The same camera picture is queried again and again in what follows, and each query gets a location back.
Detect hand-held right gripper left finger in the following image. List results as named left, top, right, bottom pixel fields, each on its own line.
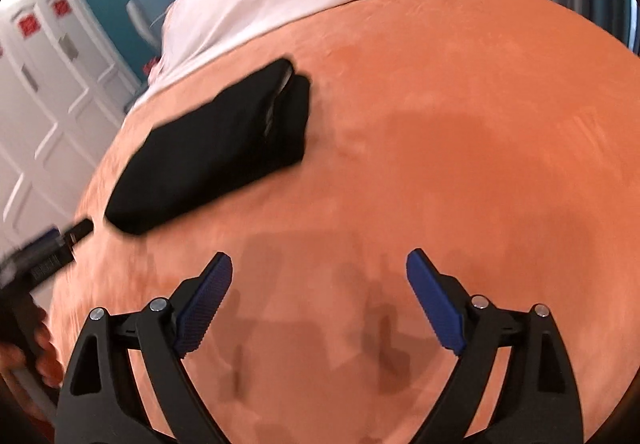
left=54, top=251, right=234, bottom=444

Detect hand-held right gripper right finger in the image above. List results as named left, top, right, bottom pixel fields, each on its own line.
left=406, top=249, right=585, bottom=444

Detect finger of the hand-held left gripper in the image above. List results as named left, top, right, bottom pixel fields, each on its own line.
left=62, top=219, right=95, bottom=245

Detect black pants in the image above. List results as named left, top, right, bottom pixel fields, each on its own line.
left=104, top=58, right=312, bottom=235

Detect person's left hand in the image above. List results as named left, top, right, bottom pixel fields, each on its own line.
left=0, top=319, right=65, bottom=390

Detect white panelled wardrobe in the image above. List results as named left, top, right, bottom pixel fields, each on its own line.
left=0, top=0, right=143, bottom=255

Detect orange plush blanket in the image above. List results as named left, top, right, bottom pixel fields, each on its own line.
left=47, top=0, right=638, bottom=444

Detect grey chair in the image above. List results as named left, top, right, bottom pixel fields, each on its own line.
left=125, top=0, right=171, bottom=49

